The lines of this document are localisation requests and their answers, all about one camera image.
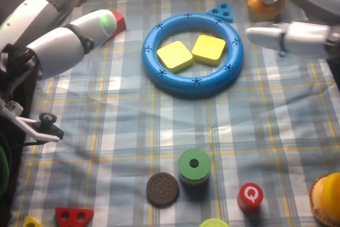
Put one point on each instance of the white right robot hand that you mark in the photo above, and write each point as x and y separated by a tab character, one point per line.
300	38

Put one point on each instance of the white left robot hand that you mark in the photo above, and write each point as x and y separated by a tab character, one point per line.
61	46

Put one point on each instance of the yellow square block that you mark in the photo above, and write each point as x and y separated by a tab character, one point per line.
208	49
174	55

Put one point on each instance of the toy cupcake with strawberry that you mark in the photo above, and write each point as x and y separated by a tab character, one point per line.
264	7

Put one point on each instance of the red rectangular block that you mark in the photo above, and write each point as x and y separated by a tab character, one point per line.
119	23

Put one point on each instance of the blue triangle block with holes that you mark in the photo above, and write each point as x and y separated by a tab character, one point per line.
221	11

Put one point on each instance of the yellow orange toy cupcake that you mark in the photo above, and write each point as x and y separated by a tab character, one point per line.
328	197

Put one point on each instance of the red triangle block with holes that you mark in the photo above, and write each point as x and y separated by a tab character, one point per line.
74	217

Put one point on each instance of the chocolate sandwich cookie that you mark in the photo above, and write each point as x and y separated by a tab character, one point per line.
162	189

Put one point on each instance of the small yellow block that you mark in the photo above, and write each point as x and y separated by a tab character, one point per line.
32	222

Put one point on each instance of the light green round cookie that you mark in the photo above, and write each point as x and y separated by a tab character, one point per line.
214	223

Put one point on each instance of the blue plaid table cloth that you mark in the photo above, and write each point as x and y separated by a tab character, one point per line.
239	131

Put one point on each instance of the red cylinder with Q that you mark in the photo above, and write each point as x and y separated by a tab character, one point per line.
249	196

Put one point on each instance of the green cylinder with hole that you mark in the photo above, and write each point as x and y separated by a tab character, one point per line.
194	166

